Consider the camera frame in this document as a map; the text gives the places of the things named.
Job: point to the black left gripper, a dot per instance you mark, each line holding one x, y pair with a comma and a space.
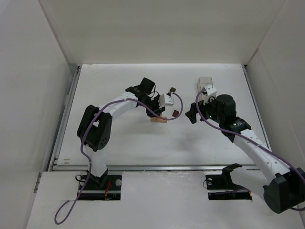
153, 108

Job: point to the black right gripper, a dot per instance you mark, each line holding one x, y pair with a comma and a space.
201, 110

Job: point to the red wedge wood block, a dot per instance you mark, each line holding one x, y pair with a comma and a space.
175, 113

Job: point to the clear plastic box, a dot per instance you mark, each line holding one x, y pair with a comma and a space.
203, 81

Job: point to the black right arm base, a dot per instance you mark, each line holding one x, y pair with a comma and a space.
221, 187

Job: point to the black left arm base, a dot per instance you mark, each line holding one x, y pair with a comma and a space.
108, 190

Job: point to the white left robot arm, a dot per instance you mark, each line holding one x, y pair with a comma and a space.
95, 127

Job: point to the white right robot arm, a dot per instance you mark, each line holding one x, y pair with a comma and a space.
282, 186

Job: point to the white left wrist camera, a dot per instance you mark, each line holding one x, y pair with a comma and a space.
166, 100

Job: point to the aluminium table edge rail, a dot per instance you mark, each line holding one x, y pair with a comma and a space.
63, 118

